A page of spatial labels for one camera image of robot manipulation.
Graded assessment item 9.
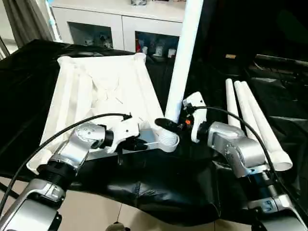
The grey curtain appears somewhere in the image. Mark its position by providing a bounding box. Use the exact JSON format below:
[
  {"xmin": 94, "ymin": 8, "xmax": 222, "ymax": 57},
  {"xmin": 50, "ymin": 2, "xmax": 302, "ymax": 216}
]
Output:
[{"xmin": 0, "ymin": 0, "xmax": 55, "ymax": 60}]

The white cabinet with glass doors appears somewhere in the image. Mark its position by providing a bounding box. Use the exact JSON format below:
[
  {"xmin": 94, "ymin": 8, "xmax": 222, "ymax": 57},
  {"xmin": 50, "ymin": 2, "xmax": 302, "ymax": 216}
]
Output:
[{"xmin": 49, "ymin": 0, "xmax": 186, "ymax": 58}]

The dark rounded robot body part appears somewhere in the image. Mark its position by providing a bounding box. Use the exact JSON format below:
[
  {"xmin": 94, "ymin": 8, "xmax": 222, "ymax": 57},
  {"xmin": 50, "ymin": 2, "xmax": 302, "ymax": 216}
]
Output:
[{"xmin": 105, "ymin": 222, "xmax": 128, "ymax": 231}]

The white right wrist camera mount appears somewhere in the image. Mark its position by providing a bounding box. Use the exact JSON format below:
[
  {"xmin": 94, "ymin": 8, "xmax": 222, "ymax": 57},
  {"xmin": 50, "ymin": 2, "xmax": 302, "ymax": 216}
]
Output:
[{"xmin": 181, "ymin": 91, "xmax": 208, "ymax": 142}]

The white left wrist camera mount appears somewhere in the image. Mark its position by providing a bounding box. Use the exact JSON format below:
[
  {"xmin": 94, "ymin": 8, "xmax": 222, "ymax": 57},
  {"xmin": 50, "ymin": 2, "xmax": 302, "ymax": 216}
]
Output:
[{"xmin": 104, "ymin": 117, "xmax": 141, "ymax": 154}]

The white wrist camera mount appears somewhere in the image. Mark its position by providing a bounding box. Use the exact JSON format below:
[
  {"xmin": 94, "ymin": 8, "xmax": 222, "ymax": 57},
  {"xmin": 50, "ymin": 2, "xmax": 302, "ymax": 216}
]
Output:
[
  {"xmin": 181, "ymin": 91, "xmax": 208, "ymax": 142},
  {"xmin": 104, "ymin": 117, "xmax": 141, "ymax": 154}
]

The white plastic stool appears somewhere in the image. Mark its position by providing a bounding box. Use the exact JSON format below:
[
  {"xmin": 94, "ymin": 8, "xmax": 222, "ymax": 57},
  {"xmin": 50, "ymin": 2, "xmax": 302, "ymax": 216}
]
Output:
[{"xmin": 26, "ymin": 53, "xmax": 180, "ymax": 175}]

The black glossy mat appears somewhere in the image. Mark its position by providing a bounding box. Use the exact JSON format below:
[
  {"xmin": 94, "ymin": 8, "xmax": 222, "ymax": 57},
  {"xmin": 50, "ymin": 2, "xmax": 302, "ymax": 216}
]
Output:
[{"xmin": 0, "ymin": 39, "xmax": 308, "ymax": 227}]

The black horizontal bar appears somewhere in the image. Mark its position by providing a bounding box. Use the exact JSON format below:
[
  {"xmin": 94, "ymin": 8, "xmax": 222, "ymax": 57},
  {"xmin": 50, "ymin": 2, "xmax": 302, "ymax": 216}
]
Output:
[{"xmin": 255, "ymin": 54, "xmax": 308, "ymax": 67}]

